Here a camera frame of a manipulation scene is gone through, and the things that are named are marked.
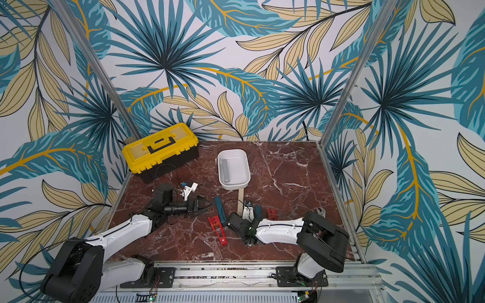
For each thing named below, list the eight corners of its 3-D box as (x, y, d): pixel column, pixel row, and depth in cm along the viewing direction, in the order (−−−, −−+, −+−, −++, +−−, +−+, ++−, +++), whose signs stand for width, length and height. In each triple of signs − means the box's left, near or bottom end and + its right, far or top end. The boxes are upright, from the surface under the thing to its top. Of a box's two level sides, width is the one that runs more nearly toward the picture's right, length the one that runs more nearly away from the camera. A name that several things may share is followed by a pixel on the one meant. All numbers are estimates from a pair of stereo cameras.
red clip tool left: (222, 246, 83) (221, 245, 81) (208, 219, 90) (208, 217, 89) (231, 241, 85) (231, 239, 83) (217, 214, 92) (217, 213, 90)
